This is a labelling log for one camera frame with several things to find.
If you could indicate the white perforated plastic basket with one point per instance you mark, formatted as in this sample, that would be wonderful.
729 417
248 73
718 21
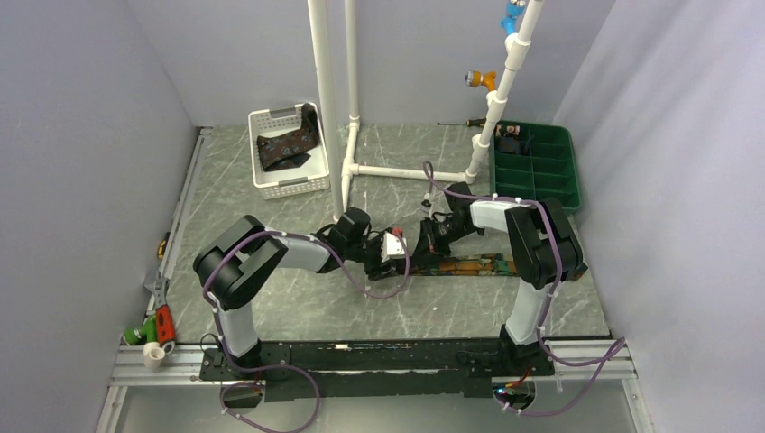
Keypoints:
310 177

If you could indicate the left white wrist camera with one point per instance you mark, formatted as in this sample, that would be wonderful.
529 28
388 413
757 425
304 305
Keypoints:
394 245

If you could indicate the rolled dark tie in tray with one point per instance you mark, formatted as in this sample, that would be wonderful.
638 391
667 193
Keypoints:
507 139

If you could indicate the dark brown patterned tie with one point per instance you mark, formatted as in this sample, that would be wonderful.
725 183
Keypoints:
290 150

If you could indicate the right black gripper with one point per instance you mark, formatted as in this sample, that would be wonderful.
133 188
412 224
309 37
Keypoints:
429 246

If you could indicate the yellow black tape measure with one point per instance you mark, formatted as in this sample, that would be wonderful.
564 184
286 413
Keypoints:
162 248

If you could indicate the green compartment tray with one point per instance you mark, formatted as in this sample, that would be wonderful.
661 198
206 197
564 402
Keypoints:
548 170

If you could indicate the colourful patterned tie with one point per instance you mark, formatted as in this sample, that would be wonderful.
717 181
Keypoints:
486 264

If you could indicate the green pipe fitting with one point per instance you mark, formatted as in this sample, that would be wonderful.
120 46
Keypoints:
145 333

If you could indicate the blue nozzle fitting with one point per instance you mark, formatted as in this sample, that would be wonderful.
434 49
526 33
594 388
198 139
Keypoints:
514 9

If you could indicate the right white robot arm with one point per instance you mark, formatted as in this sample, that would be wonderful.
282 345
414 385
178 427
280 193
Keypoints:
544 249

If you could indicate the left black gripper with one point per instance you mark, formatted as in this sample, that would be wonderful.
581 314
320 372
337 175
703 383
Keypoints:
373 271

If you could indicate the white pipe coupling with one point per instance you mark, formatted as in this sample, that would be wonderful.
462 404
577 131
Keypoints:
153 355

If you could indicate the black yellow screwdriver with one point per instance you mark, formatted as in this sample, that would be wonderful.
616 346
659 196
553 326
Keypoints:
470 123

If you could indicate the orange nozzle fitting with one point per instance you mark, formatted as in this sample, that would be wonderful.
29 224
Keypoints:
475 78

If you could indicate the white PVC pipe frame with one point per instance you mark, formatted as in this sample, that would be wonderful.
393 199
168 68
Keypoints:
393 56

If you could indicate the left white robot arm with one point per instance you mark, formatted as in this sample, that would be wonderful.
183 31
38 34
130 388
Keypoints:
233 269

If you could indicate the red grey pipe wrench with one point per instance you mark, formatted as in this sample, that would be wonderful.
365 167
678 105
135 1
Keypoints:
158 285

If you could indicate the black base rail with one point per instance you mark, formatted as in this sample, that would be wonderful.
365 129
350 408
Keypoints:
470 367

